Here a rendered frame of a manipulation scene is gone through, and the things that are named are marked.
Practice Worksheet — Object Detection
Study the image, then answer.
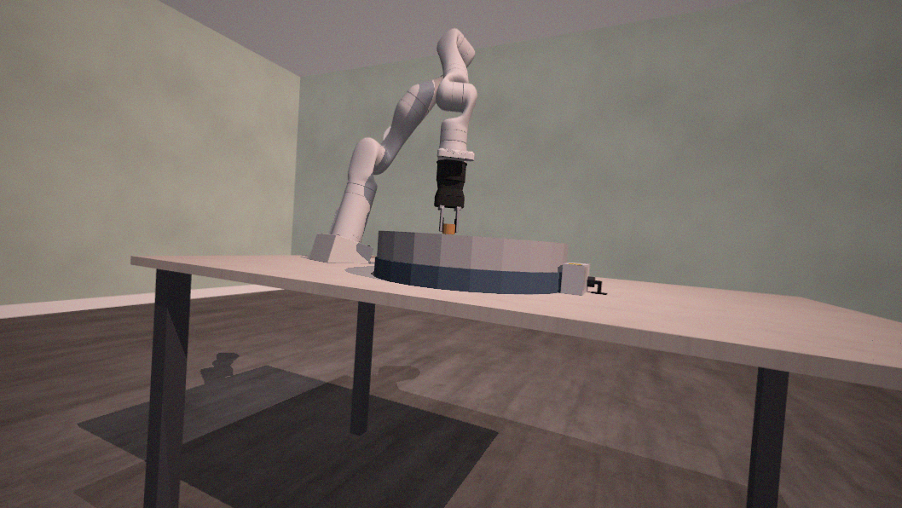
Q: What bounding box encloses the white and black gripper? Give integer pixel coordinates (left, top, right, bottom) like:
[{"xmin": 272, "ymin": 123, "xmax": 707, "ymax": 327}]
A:
[{"xmin": 434, "ymin": 140, "xmax": 475, "ymax": 233}]

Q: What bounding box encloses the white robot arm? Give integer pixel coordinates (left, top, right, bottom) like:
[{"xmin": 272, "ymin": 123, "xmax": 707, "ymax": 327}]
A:
[{"xmin": 329, "ymin": 28, "xmax": 477, "ymax": 243}]

